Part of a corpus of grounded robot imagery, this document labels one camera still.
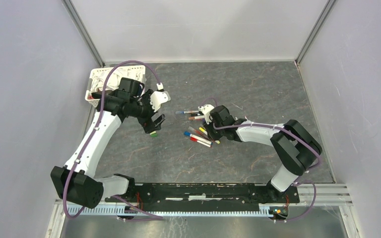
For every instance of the red cap white pen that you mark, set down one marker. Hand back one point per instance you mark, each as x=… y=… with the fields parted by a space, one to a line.
x=200 y=142

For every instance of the brown cap pen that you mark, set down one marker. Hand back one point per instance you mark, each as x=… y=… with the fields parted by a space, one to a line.
x=199 y=117

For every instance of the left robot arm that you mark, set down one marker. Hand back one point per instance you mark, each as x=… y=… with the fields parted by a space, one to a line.
x=75 y=182

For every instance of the black item in basket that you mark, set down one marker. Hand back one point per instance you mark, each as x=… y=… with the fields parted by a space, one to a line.
x=95 y=96

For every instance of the white plastic basket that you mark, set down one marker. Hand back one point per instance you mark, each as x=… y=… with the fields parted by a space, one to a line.
x=111 y=83

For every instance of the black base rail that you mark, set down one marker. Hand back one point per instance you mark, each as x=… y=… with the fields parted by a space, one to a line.
x=207 y=197

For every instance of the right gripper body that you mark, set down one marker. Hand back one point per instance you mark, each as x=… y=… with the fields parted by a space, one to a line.
x=215 y=134

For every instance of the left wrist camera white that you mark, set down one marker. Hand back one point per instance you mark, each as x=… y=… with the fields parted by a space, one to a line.
x=158 y=98

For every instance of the white cloth in basket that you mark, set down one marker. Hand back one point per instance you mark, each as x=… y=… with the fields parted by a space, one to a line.
x=111 y=77

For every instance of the right base electronics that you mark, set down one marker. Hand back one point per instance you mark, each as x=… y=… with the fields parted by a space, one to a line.
x=279 y=213

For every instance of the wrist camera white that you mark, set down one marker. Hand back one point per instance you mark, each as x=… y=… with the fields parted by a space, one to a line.
x=158 y=98
x=205 y=110

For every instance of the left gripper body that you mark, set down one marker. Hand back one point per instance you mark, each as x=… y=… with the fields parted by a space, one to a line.
x=147 y=111

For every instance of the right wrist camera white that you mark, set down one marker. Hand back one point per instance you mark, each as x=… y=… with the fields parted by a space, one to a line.
x=205 y=110

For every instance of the grey slotted cable duct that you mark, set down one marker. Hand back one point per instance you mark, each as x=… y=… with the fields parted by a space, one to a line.
x=121 y=210

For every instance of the blue cap white pen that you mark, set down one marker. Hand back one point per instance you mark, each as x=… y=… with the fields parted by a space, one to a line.
x=197 y=137

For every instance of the blue cap silver pen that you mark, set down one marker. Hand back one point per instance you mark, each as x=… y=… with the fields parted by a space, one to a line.
x=187 y=112

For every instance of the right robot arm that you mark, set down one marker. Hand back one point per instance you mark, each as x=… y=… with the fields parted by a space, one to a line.
x=296 y=148

